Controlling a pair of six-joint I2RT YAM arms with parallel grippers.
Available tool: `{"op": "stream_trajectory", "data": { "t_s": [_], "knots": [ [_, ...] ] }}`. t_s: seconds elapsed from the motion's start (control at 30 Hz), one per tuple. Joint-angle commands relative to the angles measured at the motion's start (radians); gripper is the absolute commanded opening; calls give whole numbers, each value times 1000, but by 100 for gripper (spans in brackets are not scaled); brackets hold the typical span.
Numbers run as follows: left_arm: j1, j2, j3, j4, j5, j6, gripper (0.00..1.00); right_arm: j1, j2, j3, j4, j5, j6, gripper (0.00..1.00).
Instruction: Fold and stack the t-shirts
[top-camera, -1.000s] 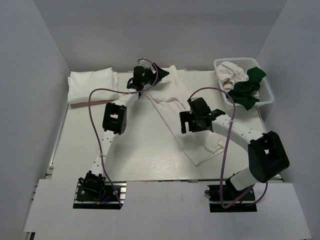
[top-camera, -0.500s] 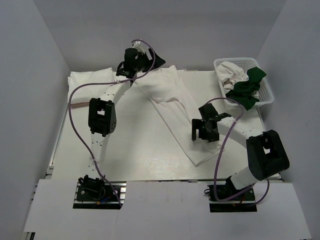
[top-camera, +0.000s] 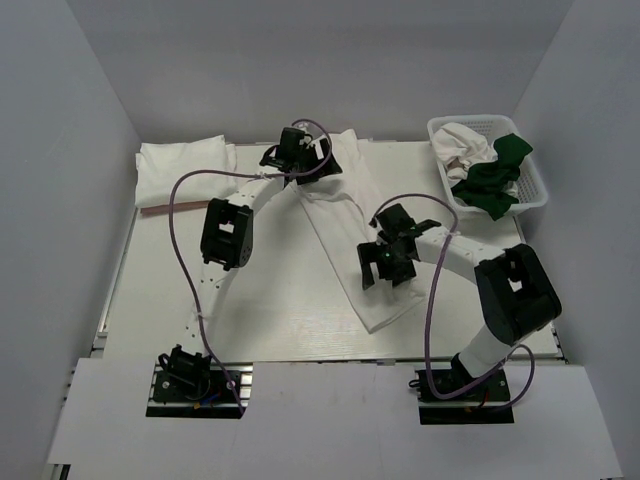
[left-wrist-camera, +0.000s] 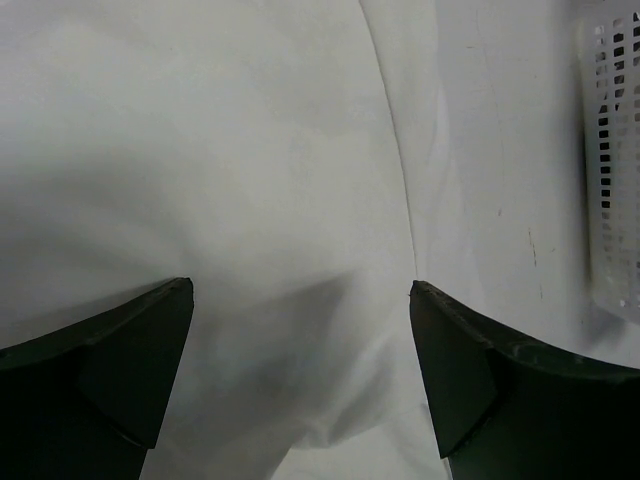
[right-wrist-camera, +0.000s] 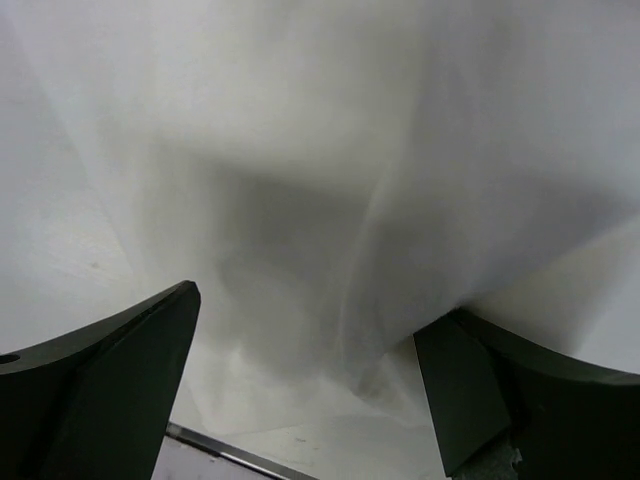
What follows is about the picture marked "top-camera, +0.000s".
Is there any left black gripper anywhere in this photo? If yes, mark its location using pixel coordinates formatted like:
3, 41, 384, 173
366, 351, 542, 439
293, 138, 340, 185

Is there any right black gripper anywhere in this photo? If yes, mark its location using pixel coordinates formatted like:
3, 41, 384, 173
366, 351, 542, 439
357, 239, 417, 290

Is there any white shirt red logo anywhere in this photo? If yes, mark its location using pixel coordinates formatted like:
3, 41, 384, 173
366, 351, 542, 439
296, 129, 426, 333

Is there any plain white t shirt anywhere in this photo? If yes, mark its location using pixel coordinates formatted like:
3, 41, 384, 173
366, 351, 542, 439
431, 122, 498, 187

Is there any dark green t shirt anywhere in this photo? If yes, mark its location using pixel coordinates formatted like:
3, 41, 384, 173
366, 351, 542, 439
451, 133, 533, 220

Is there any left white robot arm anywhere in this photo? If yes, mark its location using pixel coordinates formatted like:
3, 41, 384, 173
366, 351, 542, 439
168, 118, 342, 370

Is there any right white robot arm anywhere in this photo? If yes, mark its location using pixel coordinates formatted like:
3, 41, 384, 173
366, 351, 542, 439
357, 204, 562, 400

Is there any folded white shirt stack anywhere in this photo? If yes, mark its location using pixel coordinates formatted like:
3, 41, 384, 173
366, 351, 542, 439
135, 135, 237, 209

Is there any white plastic basket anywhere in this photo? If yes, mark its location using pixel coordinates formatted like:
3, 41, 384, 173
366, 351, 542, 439
427, 114, 548, 217

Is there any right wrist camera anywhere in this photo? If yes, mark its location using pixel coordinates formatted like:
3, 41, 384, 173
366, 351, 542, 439
369, 204, 416, 237

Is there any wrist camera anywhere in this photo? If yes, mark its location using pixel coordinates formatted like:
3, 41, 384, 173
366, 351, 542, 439
369, 204, 416, 237
276, 127, 313, 162

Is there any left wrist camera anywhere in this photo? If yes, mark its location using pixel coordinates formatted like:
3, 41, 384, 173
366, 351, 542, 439
276, 127, 313, 162

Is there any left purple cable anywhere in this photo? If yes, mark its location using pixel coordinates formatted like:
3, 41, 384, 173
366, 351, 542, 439
168, 118, 332, 417

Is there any purple cable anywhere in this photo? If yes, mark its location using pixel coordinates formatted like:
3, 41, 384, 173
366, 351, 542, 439
369, 193, 537, 401
168, 118, 332, 417

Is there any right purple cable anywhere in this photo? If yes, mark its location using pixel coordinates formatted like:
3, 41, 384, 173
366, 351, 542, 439
369, 193, 537, 401

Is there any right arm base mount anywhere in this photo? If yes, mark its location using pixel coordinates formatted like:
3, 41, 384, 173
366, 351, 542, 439
408, 370, 514, 426

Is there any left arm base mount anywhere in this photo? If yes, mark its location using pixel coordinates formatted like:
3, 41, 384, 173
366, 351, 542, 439
146, 365, 253, 419

